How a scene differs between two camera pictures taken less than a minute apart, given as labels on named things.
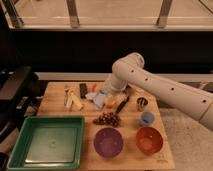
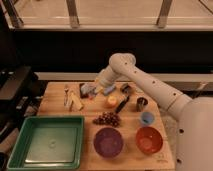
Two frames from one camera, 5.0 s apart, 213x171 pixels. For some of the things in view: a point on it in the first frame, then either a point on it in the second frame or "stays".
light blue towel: x=99 y=98 -> x=105 y=87
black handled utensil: x=122 y=105 stays
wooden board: x=122 y=131 stays
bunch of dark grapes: x=108 y=118 stays
